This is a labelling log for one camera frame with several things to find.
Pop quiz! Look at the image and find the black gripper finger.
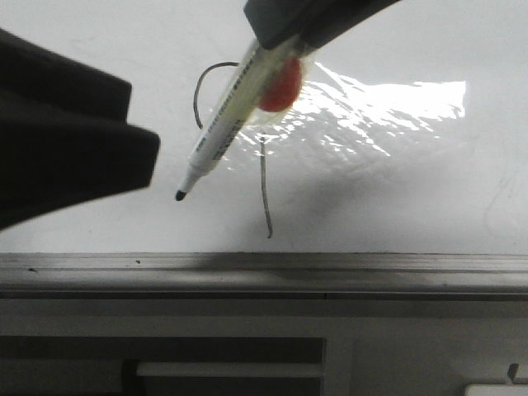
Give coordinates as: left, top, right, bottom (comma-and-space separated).
1, 31, 160, 228
243, 0, 398, 50

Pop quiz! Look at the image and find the white whiteboard marker pen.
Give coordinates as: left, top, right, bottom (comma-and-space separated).
175, 37, 304, 201

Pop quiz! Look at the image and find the white object at bottom right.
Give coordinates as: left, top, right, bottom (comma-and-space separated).
464, 384, 528, 396

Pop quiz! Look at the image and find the white whiteboard with aluminium frame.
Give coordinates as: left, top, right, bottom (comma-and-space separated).
1, 1, 527, 299

